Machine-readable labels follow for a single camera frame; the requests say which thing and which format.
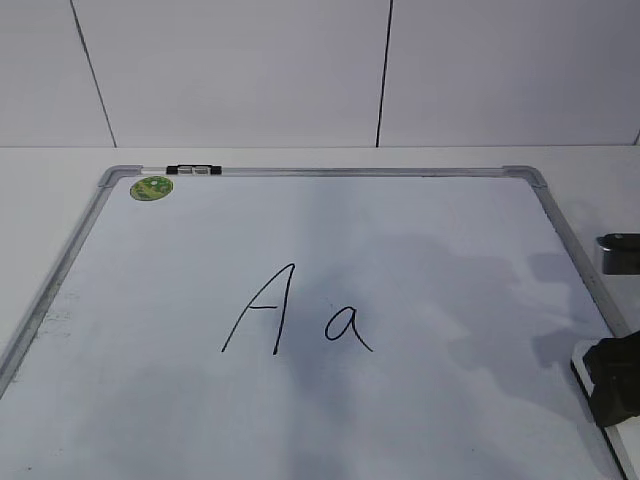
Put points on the white board eraser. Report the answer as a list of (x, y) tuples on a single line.
[(623, 438)]

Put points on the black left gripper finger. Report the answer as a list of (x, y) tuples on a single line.
[(613, 367)]

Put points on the black and silver hanger clip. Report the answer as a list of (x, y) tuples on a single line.
[(193, 170)]

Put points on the white board with grey frame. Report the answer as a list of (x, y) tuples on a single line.
[(311, 324)]

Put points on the round green sticker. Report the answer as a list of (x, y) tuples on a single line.
[(151, 188)]

